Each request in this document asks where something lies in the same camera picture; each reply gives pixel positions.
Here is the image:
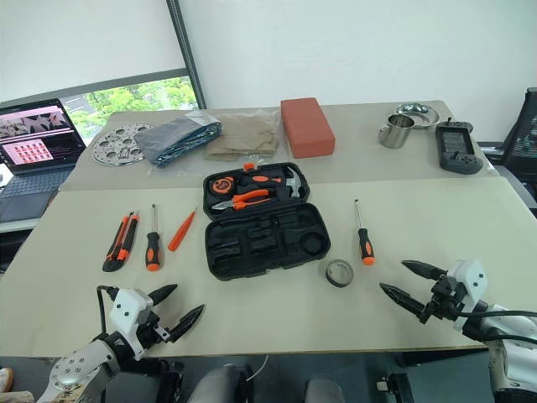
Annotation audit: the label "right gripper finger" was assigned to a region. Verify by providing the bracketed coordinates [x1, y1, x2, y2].
[400, 259, 449, 282]
[378, 282, 433, 324]

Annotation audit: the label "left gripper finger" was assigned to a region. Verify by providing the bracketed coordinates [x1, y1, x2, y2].
[149, 284, 180, 307]
[169, 303, 206, 343]

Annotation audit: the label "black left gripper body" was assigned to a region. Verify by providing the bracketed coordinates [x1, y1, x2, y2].
[134, 307, 173, 350]

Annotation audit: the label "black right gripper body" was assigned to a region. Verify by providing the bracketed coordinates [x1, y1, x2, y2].
[418, 274, 467, 325]

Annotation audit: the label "orange black handled screwdriver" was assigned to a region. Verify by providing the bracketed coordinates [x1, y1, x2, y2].
[353, 198, 375, 265]
[144, 203, 165, 272]

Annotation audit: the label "orange tester pen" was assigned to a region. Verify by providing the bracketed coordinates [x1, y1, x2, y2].
[167, 208, 198, 253]

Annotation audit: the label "orange black utility knife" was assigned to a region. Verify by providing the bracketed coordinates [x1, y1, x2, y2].
[102, 212, 139, 273]

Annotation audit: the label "black tape roll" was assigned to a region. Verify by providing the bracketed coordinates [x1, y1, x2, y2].
[326, 259, 356, 290]

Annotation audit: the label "black tool case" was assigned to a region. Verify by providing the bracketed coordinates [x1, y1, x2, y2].
[201, 161, 332, 282]

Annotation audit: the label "dark grey rounded shape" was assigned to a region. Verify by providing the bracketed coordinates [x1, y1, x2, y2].
[304, 373, 345, 403]
[190, 364, 253, 403]

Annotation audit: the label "orange black tape measure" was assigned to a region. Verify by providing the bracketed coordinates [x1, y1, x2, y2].
[211, 175, 236, 196]

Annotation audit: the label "black handheld controller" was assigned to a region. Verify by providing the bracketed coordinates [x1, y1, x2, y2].
[435, 117, 484, 174]

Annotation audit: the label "stainless steel cup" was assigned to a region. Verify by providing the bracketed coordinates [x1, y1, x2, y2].
[378, 113, 416, 149]

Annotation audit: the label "stainless steel bowl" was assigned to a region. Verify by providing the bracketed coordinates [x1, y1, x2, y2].
[395, 102, 441, 131]

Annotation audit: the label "steel claw hammer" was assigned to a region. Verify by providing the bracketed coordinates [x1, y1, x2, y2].
[238, 166, 306, 199]

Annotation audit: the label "perforated round metal plate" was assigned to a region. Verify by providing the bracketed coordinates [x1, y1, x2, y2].
[91, 123, 154, 168]

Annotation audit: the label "dark blue plastic bag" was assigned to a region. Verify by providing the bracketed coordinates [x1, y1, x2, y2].
[134, 111, 222, 169]

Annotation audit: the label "black mesh office chair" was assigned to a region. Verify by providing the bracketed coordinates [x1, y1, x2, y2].
[501, 86, 537, 181]

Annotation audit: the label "beige cloth in clear bag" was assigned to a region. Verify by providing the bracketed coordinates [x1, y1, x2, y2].
[203, 108, 282, 163]

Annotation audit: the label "red rectangular block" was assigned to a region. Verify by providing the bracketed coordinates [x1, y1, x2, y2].
[279, 97, 337, 160]

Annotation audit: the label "open laptop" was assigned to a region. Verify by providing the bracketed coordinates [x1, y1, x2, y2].
[0, 98, 87, 223]

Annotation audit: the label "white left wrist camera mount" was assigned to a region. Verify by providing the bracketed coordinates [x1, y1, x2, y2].
[109, 287, 155, 362]

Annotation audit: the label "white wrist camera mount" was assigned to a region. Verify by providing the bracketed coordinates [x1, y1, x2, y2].
[109, 287, 155, 362]
[445, 258, 486, 332]

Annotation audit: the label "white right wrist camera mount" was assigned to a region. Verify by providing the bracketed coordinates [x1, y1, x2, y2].
[445, 258, 486, 332]

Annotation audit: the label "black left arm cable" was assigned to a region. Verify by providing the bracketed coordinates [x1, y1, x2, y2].
[96, 285, 121, 341]

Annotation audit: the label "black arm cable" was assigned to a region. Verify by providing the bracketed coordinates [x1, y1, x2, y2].
[96, 285, 121, 341]
[455, 300, 537, 348]

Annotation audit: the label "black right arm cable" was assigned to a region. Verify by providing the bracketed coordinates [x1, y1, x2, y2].
[455, 300, 537, 348]

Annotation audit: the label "orange handled pliers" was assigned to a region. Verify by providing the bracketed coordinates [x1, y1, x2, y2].
[211, 188, 278, 212]

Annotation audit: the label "dark window frame post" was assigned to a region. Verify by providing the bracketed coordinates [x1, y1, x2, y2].
[165, 0, 207, 110]

